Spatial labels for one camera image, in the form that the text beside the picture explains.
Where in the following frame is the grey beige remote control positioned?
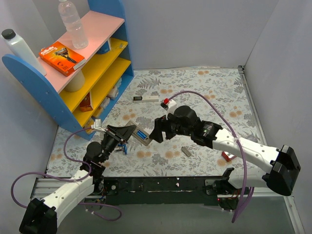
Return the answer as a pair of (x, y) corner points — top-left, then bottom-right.
(126, 120), (152, 146)

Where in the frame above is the blue AA battery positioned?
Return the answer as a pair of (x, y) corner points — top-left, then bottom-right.
(136, 130), (147, 140)

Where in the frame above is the grey remote battery cover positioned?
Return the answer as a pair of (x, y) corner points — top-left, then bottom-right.
(181, 147), (192, 157)

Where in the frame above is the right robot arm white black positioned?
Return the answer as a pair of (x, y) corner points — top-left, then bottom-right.
(150, 105), (301, 196)

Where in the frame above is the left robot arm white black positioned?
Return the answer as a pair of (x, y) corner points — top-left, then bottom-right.
(19, 125), (136, 234)

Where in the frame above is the pile of blue batteries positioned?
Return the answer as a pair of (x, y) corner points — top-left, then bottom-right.
(115, 144), (128, 155)

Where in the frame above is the white slim remote black end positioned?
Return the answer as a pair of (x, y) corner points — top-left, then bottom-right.
(133, 96), (159, 103)

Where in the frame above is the yellow sponge pack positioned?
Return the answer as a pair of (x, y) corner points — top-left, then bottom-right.
(92, 106), (104, 118)

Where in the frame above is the orange box on shelf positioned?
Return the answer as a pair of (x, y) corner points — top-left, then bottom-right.
(79, 92), (94, 112)

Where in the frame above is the floral patterned table mat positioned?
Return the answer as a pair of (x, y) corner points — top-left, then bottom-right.
(46, 68), (272, 177)

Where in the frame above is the red silver battery box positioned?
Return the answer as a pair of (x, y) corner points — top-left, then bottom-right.
(221, 151), (236, 162)

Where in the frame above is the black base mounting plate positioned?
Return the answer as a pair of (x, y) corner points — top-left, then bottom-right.
(102, 176), (251, 207)

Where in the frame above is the blue pink yellow shelf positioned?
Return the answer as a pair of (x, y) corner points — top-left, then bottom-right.
(2, 0), (134, 140)

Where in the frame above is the beige cylinder container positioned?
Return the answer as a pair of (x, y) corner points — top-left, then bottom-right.
(64, 70), (85, 92)

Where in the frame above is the orange Gillette razor box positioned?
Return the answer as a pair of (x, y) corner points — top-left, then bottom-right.
(39, 41), (86, 77)

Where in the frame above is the white bottle black cap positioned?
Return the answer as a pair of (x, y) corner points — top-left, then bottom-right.
(1, 29), (47, 76)

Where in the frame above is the clear plastic water bottle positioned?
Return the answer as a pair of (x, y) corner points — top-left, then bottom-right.
(58, 0), (89, 49)

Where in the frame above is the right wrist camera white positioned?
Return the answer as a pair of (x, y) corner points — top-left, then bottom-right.
(160, 98), (177, 118)

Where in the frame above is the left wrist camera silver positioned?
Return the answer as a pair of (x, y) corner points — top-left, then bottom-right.
(91, 119), (105, 133)

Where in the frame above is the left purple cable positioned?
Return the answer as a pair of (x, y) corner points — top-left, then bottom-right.
(11, 128), (122, 221)

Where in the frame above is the purple cable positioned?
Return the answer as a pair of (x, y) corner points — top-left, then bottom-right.
(168, 90), (254, 224)
(11, 128), (122, 221)

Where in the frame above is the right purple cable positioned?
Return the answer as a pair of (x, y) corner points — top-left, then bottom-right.
(168, 90), (254, 224)

